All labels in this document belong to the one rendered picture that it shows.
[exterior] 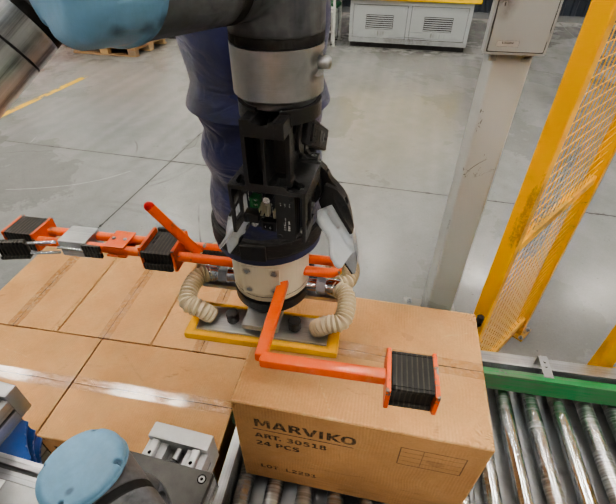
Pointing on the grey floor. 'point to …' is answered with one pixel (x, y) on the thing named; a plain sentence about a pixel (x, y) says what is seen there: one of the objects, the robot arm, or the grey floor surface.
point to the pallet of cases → (127, 50)
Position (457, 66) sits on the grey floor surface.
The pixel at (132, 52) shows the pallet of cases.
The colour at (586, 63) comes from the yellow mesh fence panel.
